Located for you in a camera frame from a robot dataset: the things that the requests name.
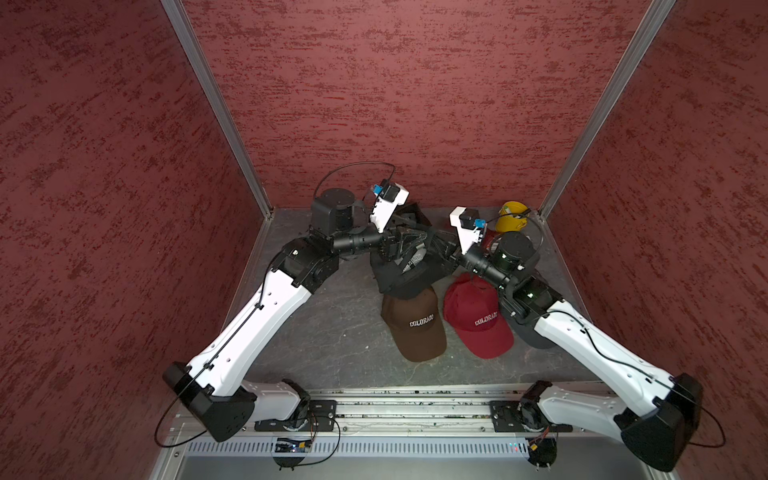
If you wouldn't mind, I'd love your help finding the aluminium corner post left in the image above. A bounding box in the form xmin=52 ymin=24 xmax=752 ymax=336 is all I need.
xmin=161 ymin=0 xmax=274 ymax=221

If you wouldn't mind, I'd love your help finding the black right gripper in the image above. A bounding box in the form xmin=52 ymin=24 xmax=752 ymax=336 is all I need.
xmin=426 ymin=225 xmax=512 ymax=290

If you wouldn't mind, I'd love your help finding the yellow plastic bucket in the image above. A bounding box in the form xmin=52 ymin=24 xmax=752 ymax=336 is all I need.
xmin=494 ymin=201 xmax=530 ymax=233

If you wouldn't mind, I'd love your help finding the aluminium corner post right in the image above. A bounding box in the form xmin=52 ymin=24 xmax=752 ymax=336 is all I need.
xmin=539 ymin=0 xmax=676 ymax=222

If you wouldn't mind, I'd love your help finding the black baseball cap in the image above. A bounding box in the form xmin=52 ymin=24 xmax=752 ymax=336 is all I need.
xmin=370 ymin=238 xmax=457 ymax=300

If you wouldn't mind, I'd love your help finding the aluminium corner post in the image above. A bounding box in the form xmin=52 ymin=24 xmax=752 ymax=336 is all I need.
xmin=539 ymin=0 xmax=676 ymax=222
xmin=161 ymin=0 xmax=274 ymax=221

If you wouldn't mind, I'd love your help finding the brown baseball cap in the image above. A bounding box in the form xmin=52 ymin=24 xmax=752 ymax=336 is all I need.
xmin=381 ymin=286 xmax=447 ymax=363
xmin=395 ymin=202 xmax=432 ymax=226

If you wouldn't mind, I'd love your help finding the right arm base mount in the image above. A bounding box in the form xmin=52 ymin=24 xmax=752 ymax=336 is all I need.
xmin=489 ymin=401 xmax=574 ymax=435

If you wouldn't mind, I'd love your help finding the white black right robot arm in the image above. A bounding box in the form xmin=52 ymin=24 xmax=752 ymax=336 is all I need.
xmin=427 ymin=229 xmax=704 ymax=472

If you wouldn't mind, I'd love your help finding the red baseball cap front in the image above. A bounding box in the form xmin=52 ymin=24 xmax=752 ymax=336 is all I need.
xmin=443 ymin=272 xmax=515 ymax=359

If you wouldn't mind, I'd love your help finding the dark grey baseball cap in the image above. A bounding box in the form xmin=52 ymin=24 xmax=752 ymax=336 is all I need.
xmin=499 ymin=290 xmax=555 ymax=350

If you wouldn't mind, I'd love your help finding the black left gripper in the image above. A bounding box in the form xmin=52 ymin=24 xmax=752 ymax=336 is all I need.
xmin=333 ymin=214 xmax=427 ymax=263

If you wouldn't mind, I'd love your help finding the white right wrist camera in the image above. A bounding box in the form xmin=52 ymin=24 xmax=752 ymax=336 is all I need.
xmin=449 ymin=206 xmax=487 ymax=255

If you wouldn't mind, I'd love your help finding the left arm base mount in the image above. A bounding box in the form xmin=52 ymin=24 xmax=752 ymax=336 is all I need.
xmin=253 ymin=399 xmax=338 ymax=434

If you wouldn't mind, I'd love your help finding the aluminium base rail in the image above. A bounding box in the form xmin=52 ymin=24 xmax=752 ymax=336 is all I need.
xmin=173 ymin=383 xmax=637 ymax=439

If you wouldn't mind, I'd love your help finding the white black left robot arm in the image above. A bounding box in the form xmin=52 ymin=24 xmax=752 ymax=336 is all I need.
xmin=163 ymin=182 xmax=427 ymax=442

